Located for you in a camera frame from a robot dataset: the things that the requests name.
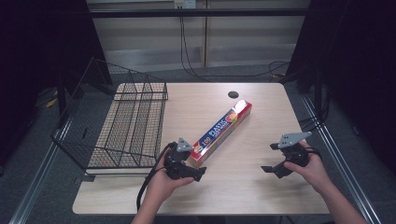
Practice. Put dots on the long plastic wrap box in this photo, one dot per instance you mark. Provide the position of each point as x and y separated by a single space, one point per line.
222 132

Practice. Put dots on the white wall socket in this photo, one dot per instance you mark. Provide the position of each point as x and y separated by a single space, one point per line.
185 3

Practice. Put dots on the black horizontal frame bar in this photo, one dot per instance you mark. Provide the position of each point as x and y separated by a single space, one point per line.
199 13

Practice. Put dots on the metal floor rail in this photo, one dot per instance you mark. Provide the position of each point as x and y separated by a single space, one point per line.
345 168
37 177

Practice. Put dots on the dark curtain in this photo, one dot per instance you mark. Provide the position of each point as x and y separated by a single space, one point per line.
358 62
37 56

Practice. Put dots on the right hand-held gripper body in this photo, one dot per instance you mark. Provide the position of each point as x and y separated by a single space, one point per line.
295 152

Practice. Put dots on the person's right hand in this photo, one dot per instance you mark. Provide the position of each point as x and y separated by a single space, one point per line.
311 172

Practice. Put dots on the person's left hand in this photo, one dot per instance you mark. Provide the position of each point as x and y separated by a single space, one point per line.
162 185

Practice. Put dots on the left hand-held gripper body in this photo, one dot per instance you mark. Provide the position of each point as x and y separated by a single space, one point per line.
175 165

